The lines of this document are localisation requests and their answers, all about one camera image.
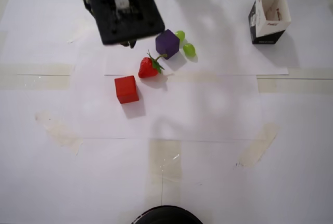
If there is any white paper sheet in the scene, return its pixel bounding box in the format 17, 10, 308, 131
104, 0, 289, 76
67, 74, 263, 142

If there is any beige masking tape strip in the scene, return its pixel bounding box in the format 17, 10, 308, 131
34, 109, 84, 156
66, 15, 101, 44
238, 122, 282, 168
257, 75, 333, 94

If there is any black round object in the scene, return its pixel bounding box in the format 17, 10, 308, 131
131, 205, 204, 224

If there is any red toy strawberry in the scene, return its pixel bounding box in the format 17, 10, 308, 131
137, 49, 169, 79

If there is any clear glossy tape strip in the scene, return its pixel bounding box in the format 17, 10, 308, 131
0, 64, 73, 91
148, 139, 183, 182

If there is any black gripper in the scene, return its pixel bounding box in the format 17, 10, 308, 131
83, 0, 166, 49

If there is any white and black cardboard box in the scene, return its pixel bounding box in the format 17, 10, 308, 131
248, 0, 292, 45

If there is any red wooden cube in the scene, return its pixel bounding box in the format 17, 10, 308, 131
114, 75, 140, 104

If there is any purple wooden cube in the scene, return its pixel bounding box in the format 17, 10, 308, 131
155, 29, 181, 60

